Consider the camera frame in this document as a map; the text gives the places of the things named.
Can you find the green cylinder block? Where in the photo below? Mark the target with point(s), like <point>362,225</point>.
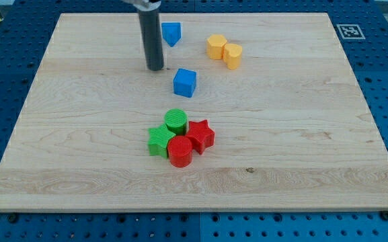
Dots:
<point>176,121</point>

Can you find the blue triangular block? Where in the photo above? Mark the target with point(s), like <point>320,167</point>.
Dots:
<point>171,32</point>

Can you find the wooden board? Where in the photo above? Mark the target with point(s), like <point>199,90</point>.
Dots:
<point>293,131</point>

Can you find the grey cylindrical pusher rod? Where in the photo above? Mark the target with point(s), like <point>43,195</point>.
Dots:
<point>152,41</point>

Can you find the yellow heart block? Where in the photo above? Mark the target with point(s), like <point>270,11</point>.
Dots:
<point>232,55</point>

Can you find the yellow hexagon block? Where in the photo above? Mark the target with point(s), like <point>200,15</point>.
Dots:
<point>215,45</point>

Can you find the blue cube block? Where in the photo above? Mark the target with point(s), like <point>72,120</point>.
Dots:
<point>184,82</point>

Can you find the white fiducial marker tag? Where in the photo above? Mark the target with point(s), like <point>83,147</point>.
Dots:
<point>350,31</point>

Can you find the red star block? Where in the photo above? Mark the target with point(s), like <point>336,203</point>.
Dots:
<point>201,135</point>

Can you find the green star block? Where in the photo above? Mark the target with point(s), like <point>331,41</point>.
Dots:
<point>158,140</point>

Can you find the red cylinder block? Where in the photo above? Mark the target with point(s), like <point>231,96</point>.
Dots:
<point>180,151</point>

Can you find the silver robot end mount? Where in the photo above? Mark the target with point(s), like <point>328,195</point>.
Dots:
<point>144,4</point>

